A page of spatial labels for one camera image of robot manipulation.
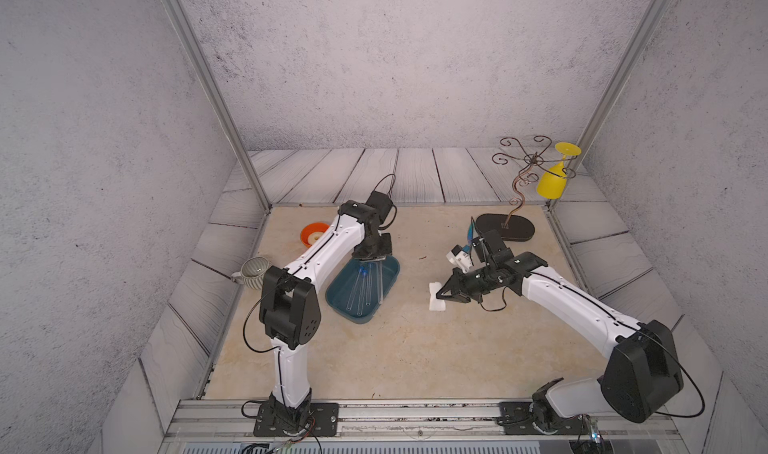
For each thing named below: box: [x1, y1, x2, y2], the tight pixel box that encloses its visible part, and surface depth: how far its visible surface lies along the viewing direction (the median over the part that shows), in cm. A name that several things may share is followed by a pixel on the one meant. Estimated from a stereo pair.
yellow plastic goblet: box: [536, 142, 582, 200], surface depth 99 cm
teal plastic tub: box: [325, 255, 401, 325], surface depth 96 cm
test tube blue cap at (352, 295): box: [346, 266, 364, 311], surface depth 98 cm
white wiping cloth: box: [428, 282, 446, 311], surface depth 79 cm
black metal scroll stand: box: [476, 135, 578, 241], surface depth 103 cm
